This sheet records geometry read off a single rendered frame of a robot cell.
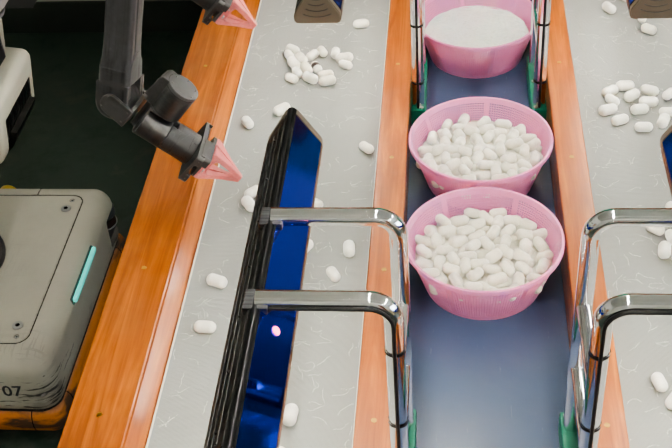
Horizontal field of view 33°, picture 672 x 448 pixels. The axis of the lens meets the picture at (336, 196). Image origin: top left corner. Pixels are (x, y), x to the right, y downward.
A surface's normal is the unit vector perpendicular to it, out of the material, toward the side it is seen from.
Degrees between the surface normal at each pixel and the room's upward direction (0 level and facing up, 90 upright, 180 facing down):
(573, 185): 0
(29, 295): 0
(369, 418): 0
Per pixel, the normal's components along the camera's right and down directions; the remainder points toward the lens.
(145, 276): -0.06, -0.77
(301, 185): 0.81, -0.41
